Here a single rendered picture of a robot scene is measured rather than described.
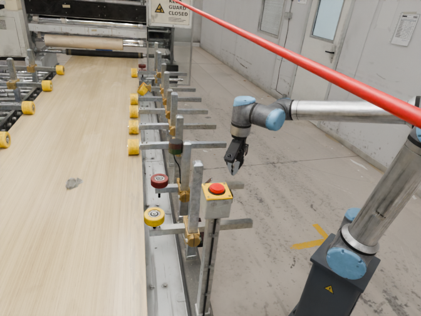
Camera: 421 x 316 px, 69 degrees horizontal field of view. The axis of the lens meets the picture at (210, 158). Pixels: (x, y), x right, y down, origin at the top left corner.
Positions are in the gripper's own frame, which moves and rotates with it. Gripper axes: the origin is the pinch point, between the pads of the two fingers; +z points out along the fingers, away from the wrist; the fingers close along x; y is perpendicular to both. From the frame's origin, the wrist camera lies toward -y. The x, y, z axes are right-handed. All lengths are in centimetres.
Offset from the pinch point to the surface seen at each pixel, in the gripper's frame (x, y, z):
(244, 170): 43, 157, 93
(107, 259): 13, -67, 3
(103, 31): 221, 144, -26
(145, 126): 63, 14, -2
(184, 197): 13.9, -19.6, 8.0
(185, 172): 15.6, -17.5, -3.7
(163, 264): 11, -39, 31
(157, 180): 27.3, -21.9, 2.4
